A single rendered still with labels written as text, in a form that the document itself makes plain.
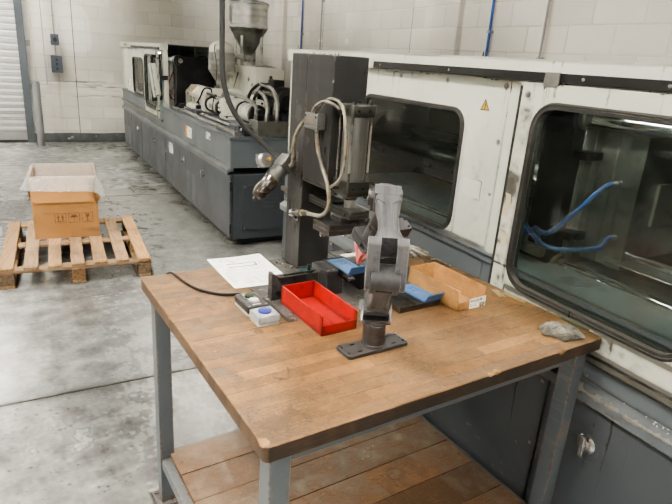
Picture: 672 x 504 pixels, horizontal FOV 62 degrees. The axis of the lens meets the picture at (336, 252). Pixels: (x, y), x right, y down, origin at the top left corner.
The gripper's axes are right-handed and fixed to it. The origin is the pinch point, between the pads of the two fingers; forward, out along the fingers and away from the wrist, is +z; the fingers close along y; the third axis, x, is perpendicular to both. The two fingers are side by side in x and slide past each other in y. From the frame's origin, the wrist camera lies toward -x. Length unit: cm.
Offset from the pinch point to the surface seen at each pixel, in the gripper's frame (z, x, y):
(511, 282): 15, -68, -10
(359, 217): 5.3, -13.9, 20.5
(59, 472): 140, 75, 20
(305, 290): 26.0, 4.0, 10.3
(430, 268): 23, -45, 7
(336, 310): 20.0, 1.3, -2.8
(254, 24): 167, -184, 439
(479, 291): 11.5, -47.0, -12.3
